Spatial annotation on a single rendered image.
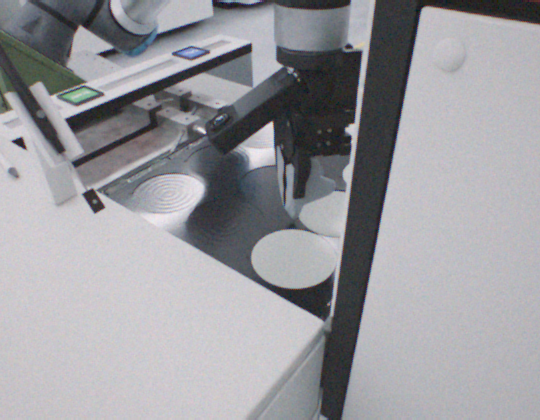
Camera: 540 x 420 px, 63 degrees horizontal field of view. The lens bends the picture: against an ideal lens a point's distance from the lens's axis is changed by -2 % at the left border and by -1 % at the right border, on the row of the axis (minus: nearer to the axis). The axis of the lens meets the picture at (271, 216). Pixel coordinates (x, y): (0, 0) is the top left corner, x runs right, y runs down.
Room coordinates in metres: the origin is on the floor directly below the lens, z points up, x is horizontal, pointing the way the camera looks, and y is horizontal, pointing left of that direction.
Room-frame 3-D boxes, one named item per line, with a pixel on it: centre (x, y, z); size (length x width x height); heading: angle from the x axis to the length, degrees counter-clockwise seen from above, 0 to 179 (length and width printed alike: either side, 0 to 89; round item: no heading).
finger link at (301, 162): (0.44, -0.03, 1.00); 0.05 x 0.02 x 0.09; 17
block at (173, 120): (0.75, 0.17, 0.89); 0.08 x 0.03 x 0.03; 53
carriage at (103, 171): (0.68, 0.22, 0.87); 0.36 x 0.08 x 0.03; 143
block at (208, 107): (0.81, 0.12, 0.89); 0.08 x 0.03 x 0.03; 53
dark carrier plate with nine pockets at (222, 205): (0.54, -0.01, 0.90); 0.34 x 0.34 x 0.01; 53
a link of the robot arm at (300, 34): (0.47, -0.04, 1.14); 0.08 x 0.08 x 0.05
